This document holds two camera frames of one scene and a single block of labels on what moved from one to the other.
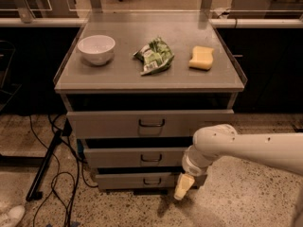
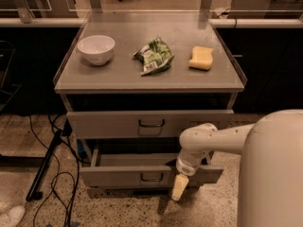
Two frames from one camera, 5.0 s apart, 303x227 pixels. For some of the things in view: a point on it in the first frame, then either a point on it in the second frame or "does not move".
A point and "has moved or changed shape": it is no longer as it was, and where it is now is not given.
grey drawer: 135,157 has moved or changed shape
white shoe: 12,217 does not move
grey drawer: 146,124 does not move
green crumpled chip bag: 156,56 does not move
